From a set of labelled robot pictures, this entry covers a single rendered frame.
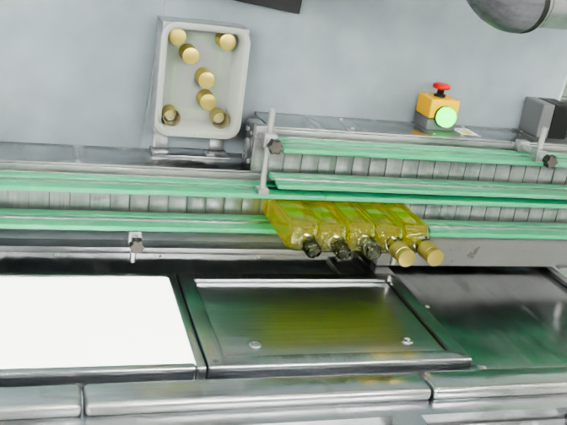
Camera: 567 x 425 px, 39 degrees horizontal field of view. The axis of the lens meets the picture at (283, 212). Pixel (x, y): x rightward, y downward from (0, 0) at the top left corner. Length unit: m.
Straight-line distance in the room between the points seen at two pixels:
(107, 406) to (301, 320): 0.43
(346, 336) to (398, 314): 0.16
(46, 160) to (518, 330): 0.99
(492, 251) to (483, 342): 0.38
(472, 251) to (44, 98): 1.00
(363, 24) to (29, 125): 0.72
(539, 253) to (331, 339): 0.74
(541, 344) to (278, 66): 0.78
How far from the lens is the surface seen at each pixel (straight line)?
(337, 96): 1.77
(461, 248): 1.88
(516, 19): 1.24
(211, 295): 1.50
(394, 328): 1.49
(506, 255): 1.95
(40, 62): 1.65
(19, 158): 1.58
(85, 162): 1.58
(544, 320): 1.77
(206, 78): 1.62
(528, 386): 1.44
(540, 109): 1.92
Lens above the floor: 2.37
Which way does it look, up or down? 63 degrees down
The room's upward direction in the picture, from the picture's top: 144 degrees clockwise
